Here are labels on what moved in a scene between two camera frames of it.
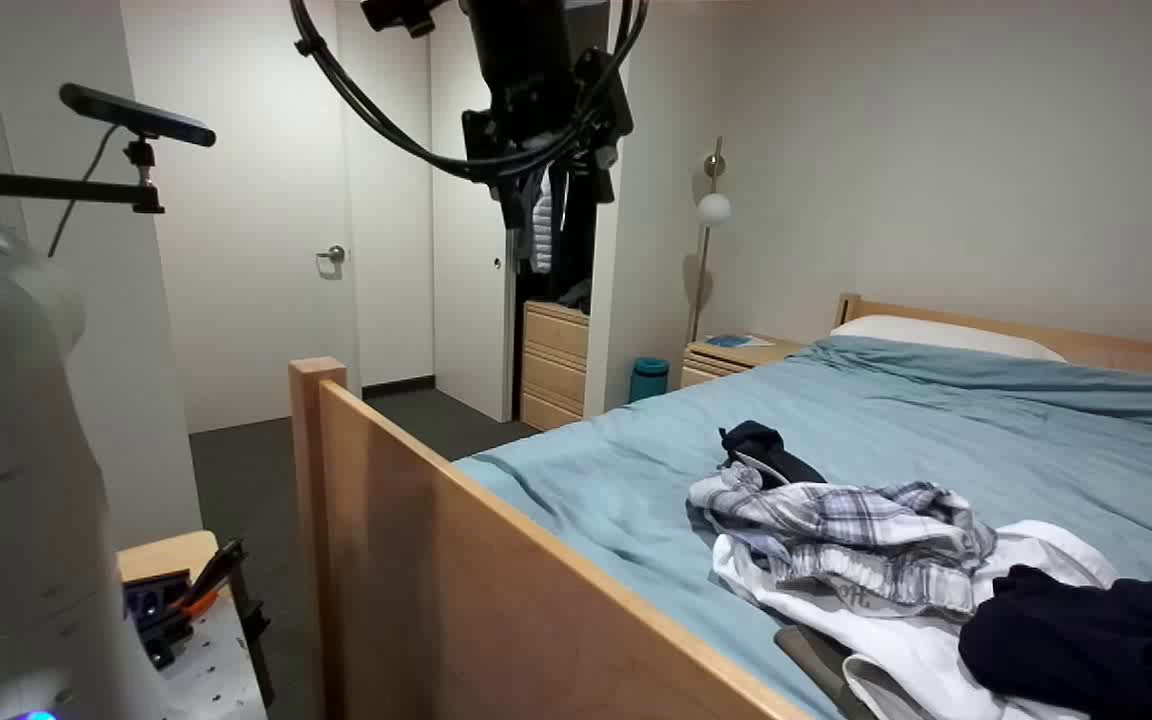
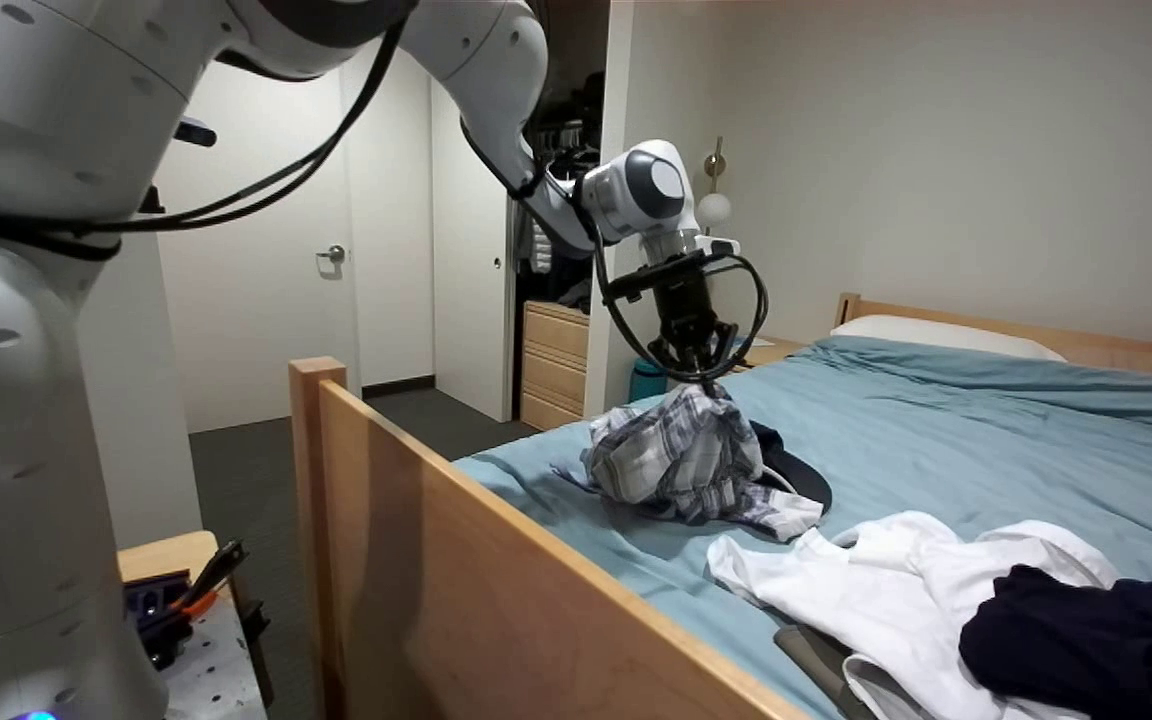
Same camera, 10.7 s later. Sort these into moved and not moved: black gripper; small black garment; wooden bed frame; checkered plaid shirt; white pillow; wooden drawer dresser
Moved: black gripper; checkered plaid shirt
Not moved: white pillow; wooden bed frame; wooden drawer dresser; small black garment
